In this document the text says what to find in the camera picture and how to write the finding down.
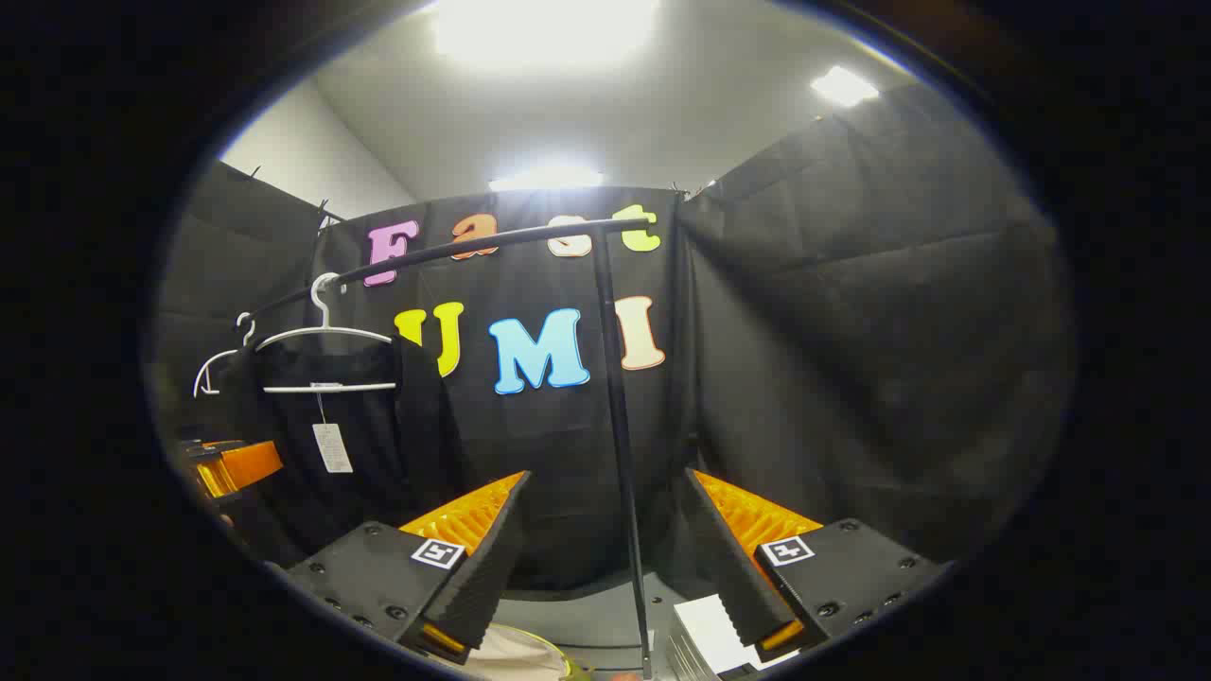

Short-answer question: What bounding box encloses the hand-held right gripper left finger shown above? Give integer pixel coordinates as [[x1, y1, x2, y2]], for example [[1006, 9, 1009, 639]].
[[284, 470, 533, 666]]

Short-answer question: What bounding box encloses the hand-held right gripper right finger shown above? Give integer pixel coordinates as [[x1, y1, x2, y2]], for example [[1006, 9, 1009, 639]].
[[683, 467, 952, 665]]

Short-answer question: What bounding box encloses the white yellow-rimmed laundry hamper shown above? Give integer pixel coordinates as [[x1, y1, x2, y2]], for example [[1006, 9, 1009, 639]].
[[462, 622, 592, 681]]

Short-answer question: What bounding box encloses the white plastic hanger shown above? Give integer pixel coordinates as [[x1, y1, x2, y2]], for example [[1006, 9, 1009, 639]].
[[192, 312, 258, 398], [254, 272, 398, 394]]

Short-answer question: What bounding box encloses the black knit garment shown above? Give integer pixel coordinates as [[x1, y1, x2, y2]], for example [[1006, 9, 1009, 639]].
[[222, 333, 469, 568]]

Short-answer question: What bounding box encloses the black metal clothes rack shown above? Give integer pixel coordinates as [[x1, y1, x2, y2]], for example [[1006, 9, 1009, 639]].
[[232, 216, 658, 680]]

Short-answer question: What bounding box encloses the white flat box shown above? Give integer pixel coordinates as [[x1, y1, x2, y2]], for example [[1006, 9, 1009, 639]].
[[667, 594, 805, 677]]

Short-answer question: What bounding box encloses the black backdrop cloth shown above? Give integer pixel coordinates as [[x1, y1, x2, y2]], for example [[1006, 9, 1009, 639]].
[[147, 80, 1079, 606]]

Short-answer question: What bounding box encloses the ceiling light panel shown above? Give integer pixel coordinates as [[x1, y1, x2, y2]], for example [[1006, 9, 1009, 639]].
[[811, 64, 881, 108], [487, 166, 606, 193], [430, 0, 663, 72]]

